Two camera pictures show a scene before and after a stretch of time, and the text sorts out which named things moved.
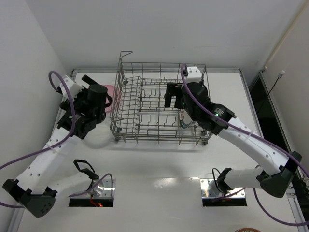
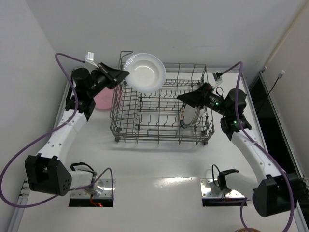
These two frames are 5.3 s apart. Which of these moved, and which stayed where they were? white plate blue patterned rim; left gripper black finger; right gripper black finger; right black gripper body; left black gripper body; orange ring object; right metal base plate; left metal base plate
Moved: right black gripper body; left gripper black finger; right gripper black finger; left black gripper body
Stayed: right metal base plate; white plate blue patterned rim; orange ring object; left metal base plate
